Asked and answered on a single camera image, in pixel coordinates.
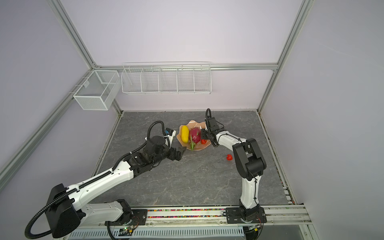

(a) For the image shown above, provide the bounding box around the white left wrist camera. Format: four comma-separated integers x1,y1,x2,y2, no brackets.
165,128,176,148

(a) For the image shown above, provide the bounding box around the black corrugated cable conduit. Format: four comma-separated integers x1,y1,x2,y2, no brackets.
24,191,76,240

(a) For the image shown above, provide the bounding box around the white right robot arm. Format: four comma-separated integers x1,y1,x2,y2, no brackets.
202,109,267,224

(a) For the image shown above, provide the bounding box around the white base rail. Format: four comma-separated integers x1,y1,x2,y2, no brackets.
66,205,319,240

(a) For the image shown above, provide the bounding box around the peach wavy fruit bowl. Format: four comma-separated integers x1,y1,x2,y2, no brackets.
177,120,211,151

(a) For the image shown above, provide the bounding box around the aluminium frame corner post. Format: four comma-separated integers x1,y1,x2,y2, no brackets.
257,0,314,113

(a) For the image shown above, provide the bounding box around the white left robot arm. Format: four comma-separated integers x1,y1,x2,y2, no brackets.
43,135,186,239

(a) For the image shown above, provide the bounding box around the long white wire basket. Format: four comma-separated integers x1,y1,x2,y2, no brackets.
121,62,212,95

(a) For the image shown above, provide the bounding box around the aluminium frame left post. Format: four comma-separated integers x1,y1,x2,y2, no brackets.
47,0,98,69

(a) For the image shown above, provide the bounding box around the yellow fake fruit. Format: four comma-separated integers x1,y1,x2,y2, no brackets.
181,126,190,144

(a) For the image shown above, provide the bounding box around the small white mesh basket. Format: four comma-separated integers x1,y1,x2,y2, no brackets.
74,70,122,111

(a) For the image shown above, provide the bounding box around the pink fake dragon fruit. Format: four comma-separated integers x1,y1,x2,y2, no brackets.
189,127,201,151

